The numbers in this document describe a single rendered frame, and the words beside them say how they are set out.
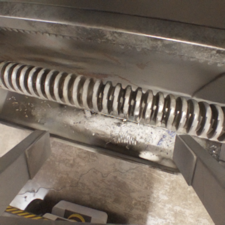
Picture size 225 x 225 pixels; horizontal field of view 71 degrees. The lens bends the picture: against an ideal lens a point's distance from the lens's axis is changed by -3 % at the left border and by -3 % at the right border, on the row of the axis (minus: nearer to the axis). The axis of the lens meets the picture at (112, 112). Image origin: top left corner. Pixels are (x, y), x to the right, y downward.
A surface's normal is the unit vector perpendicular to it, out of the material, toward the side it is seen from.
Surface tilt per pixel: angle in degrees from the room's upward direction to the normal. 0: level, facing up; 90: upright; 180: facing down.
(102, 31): 90
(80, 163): 0
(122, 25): 0
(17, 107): 0
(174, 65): 90
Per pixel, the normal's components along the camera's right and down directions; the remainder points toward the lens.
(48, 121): -0.14, -0.15
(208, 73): -0.25, 0.96
